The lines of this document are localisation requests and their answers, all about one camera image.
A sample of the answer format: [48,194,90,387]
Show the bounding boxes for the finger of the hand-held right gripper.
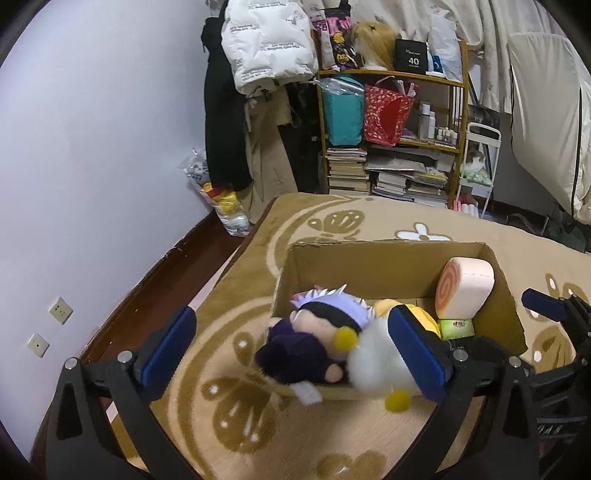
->
[523,288,591,337]
[449,336,511,366]

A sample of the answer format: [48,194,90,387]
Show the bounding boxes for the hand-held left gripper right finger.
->
[387,305,541,480]

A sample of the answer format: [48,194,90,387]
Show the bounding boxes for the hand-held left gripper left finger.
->
[48,305,198,480]

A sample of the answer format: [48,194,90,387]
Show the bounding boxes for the green tissue packet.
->
[438,318,476,342]

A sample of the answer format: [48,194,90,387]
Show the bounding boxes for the white plush with yellow balls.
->
[335,318,424,413]

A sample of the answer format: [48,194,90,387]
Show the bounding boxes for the pink roll cake plush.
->
[434,257,496,320]

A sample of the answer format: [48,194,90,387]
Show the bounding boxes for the printed cardboard box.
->
[270,240,528,403]

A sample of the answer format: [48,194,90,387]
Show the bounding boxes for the white paper hang tag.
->
[293,383,324,406]

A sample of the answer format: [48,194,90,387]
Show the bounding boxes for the dark purple plush doll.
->
[254,284,373,387]

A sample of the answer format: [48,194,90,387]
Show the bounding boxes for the yellow plush toy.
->
[372,298,442,340]

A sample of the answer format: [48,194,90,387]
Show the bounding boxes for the white metal cart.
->
[454,120,503,219]

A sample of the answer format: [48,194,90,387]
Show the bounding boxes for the clear plastic bag of toys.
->
[180,148,253,239]

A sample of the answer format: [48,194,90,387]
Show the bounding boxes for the pile of books and papers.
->
[367,154,456,207]

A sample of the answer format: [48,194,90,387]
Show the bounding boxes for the white garment bag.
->
[506,32,591,228]

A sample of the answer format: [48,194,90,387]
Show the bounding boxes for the stack of books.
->
[325,146,370,195]

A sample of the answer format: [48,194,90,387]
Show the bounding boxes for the wooden shelf rack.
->
[315,39,470,209]

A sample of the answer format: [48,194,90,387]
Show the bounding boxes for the group of small bottles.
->
[417,102,458,144]

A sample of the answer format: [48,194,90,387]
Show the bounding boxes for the beige coat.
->
[242,85,299,225]

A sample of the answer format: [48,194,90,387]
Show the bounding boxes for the red patterned gift bag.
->
[363,77,419,148]

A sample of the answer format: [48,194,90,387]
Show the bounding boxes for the black coat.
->
[201,17,253,193]

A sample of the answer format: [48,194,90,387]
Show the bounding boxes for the black hanging garment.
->
[279,80,325,195]

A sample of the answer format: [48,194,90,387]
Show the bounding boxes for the teal bag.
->
[320,77,366,148]

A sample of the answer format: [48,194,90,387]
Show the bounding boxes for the white plastic bag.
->
[427,13,464,79]

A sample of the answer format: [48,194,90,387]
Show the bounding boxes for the black box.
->
[394,39,430,75]

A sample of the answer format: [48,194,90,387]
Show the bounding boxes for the white hanging clothes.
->
[402,0,591,114]

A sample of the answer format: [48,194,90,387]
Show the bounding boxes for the blond wig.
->
[353,21,399,71]

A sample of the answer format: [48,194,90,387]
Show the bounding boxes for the colourful printed package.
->
[312,10,356,71]

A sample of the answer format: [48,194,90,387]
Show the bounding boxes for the white puffer jacket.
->
[220,0,320,96]

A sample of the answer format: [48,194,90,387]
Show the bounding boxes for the white wall socket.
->
[49,296,74,324]
[26,333,51,359]

